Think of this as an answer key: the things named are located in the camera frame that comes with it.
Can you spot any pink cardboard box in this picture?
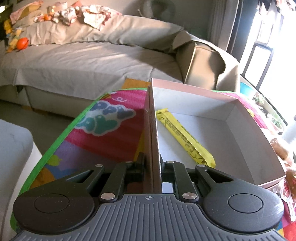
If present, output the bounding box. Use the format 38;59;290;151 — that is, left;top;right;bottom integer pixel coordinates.
144;79;285;193

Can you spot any grey cushion seat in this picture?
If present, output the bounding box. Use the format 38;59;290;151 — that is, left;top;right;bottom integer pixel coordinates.
1;120;42;240

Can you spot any brown snack bag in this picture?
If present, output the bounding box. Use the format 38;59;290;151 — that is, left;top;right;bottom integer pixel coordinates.
270;138;293;166

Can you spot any yellow snack packet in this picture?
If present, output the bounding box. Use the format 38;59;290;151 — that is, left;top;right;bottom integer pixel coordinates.
156;108;216;168

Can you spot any colourful play mat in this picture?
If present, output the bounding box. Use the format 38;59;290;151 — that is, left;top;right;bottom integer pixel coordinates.
11;88;287;240

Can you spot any beige sofa bed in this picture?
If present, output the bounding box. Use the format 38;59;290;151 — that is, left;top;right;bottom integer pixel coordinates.
1;15;240;117

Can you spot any orange toy ball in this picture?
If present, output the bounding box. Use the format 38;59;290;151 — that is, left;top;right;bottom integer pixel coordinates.
16;38;29;51

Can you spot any yellow plush toy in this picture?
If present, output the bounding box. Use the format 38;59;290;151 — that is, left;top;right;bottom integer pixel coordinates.
3;19;23;53

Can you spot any crumpled pink floral cloth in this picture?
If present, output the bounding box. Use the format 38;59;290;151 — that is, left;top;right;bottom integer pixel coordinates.
34;1;122;30

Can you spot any grey curtain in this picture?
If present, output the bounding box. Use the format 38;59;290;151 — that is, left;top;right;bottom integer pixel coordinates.
208;0;243;54

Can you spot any pink yellow pillow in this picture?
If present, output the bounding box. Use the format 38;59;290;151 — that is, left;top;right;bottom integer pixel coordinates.
10;1;43;25

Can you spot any electric fan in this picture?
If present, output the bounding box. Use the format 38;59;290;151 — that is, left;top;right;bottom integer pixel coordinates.
138;0;176;22

